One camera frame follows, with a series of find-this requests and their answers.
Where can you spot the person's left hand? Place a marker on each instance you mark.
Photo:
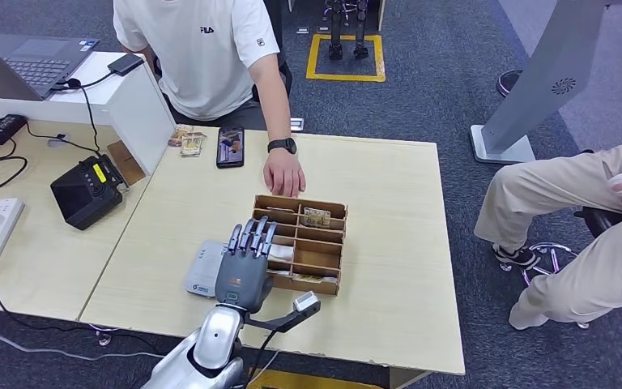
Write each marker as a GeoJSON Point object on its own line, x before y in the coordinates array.
{"type": "Point", "coordinates": [284, 174]}

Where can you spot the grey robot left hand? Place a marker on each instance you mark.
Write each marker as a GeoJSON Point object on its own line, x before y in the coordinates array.
{"type": "Point", "coordinates": [244, 279]}

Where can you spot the green gold room key card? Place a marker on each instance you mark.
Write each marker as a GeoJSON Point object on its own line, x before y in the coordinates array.
{"type": "Point", "coordinates": [313, 278]}

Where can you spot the wooden compartment organizer box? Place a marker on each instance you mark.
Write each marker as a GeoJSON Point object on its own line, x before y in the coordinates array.
{"type": "Point", "coordinates": [313, 259]}

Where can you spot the person's left forearm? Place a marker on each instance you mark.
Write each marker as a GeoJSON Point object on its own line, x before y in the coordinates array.
{"type": "Point", "coordinates": [276, 113]}

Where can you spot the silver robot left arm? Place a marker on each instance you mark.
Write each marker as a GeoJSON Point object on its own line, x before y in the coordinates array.
{"type": "Point", "coordinates": [220, 335]}

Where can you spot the flat grey card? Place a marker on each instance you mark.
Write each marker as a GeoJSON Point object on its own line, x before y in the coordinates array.
{"type": "Point", "coordinates": [281, 209]}

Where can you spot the grey white card reader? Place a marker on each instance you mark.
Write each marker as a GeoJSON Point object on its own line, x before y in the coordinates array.
{"type": "Point", "coordinates": [201, 268]}

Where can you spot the small gold patterned card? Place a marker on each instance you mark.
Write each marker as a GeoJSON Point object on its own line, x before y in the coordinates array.
{"type": "Point", "coordinates": [317, 217]}

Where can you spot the person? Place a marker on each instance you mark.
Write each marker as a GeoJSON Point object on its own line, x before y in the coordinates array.
{"type": "Point", "coordinates": [558, 198]}
{"type": "Point", "coordinates": [203, 59]}

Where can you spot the black wristwatch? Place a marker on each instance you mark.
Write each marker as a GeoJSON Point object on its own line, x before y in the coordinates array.
{"type": "Point", "coordinates": [282, 146]}

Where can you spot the folded white paper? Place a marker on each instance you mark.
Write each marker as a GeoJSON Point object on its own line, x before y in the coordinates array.
{"type": "Point", "coordinates": [283, 252]}

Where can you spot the chrome base stool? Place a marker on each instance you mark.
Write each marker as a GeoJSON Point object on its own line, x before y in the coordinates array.
{"type": "Point", "coordinates": [601, 220]}

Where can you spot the small metal floor plate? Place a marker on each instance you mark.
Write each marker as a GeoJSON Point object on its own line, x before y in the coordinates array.
{"type": "Point", "coordinates": [298, 125]}

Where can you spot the black smartphone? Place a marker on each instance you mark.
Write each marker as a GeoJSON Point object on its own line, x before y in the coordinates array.
{"type": "Point", "coordinates": [230, 147]}

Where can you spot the yellow floor tape square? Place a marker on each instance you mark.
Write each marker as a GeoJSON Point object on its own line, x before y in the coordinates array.
{"type": "Point", "coordinates": [344, 78]}

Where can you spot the black humanoid robot legs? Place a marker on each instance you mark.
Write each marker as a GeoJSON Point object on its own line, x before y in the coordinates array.
{"type": "Point", "coordinates": [336, 32]}

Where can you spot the desk caster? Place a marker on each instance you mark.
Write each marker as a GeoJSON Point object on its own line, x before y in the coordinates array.
{"type": "Point", "coordinates": [104, 339]}

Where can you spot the grey kiosk stand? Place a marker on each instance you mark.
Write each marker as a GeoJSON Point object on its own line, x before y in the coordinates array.
{"type": "Point", "coordinates": [548, 75]}

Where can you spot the brown cardboard piece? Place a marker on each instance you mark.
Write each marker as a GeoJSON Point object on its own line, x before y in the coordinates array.
{"type": "Point", "coordinates": [127, 164]}

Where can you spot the white counter box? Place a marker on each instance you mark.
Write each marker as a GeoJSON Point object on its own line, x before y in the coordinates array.
{"type": "Point", "coordinates": [135, 115]}

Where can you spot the black round floor object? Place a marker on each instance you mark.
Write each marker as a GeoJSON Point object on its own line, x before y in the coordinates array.
{"type": "Point", "coordinates": [507, 83]}

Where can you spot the black terminal with yellow display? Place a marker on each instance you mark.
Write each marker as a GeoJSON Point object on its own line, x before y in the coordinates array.
{"type": "Point", "coordinates": [84, 196]}

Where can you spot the black external drive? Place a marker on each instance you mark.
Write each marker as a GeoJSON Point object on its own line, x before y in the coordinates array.
{"type": "Point", "coordinates": [125, 65]}

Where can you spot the small white clip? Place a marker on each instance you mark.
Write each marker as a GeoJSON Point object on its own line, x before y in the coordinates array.
{"type": "Point", "coordinates": [59, 140]}

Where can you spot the dark grey laptop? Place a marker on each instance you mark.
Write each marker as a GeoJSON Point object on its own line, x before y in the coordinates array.
{"type": "Point", "coordinates": [37, 64]}

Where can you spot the black power adapter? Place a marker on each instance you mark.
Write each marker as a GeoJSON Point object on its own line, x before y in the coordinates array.
{"type": "Point", "coordinates": [2, 130]}

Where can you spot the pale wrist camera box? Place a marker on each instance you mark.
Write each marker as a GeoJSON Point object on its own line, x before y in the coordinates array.
{"type": "Point", "coordinates": [305, 302]}

